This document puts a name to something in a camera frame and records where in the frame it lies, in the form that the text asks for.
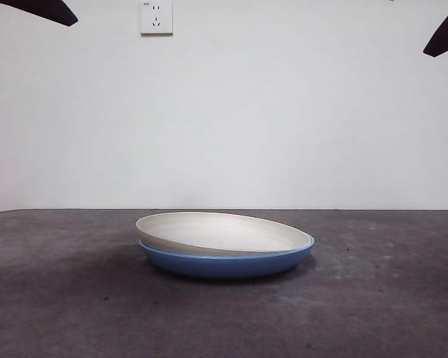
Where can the white plate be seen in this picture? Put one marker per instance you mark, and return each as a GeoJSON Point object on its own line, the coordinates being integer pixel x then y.
{"type": "Point", "coordinates": [224, 231]}

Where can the white wall power outlet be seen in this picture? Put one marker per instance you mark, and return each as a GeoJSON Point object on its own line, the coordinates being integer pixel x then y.
{"type": "Point", "coordinates": [157, 18]}

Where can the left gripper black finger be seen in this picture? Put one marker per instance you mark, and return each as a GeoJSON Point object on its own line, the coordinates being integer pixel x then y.
{"type": "Point", "coordinates": [41, 9]}

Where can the blue plate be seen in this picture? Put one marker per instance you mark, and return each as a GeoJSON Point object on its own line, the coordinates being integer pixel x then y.
{"type": "Point", "coordinates": [224, 266]}

